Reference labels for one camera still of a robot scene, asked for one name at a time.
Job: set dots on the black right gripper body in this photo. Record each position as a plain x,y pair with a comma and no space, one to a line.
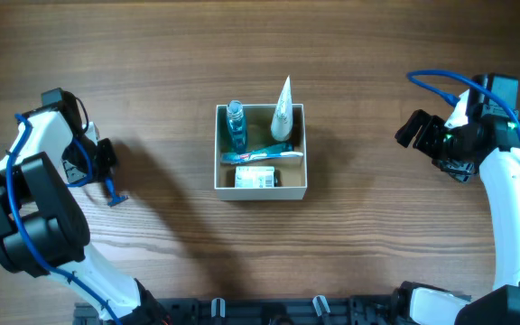
441,146

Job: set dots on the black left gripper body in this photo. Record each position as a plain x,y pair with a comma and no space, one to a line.
105,158

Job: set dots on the blue disposable razor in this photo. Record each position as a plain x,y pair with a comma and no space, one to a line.
115,198

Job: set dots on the blue white toothbrush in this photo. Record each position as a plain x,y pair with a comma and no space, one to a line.
229,158

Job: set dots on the white lotion tube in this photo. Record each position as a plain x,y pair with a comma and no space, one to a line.
282,122

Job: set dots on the teal mouthwash bottle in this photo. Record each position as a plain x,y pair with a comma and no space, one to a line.
237,126

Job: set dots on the green soap box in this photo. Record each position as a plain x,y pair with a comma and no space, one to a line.
255,177

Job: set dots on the Colgate toothpaste tube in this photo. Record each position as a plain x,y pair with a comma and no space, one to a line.
273,149

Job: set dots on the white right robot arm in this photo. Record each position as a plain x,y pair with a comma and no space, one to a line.
481,138

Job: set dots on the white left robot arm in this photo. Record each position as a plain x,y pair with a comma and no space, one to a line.
43,231

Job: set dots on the white cardboard box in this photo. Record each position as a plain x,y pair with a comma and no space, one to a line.
290,174

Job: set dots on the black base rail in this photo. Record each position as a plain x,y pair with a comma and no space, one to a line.
357,309

